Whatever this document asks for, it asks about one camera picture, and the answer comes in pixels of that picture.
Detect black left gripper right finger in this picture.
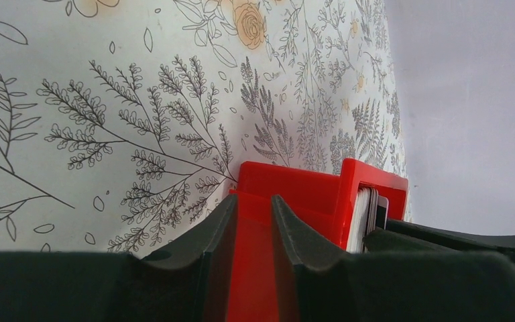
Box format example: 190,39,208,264
271,195,515,321

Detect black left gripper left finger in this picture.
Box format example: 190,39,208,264
0,195,238,321

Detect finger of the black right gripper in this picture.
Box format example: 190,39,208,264
363,219,515,264

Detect red plastic bin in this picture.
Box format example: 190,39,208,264
226,158,409,321

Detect stack of silver cards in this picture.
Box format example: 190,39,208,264
346,186,388,253

